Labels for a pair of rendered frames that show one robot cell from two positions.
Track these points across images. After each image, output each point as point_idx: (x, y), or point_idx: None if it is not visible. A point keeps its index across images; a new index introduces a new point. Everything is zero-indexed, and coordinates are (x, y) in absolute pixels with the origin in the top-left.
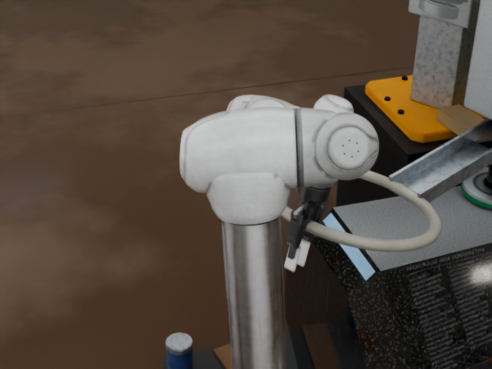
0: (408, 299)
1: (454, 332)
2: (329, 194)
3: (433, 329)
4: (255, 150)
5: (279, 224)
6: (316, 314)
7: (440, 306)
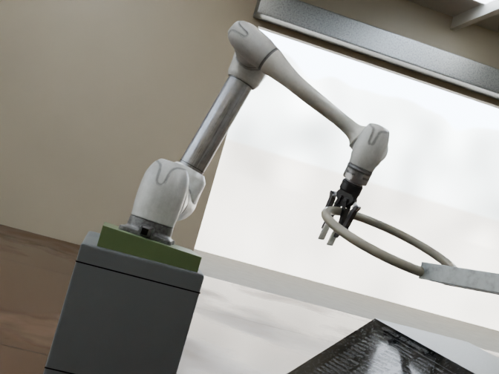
0: (357, 340)
1: (337, 373)
2: (347, 185)
3: (336, 362)
4: None
5: (233, 80)
6: None
7: (358, 356)
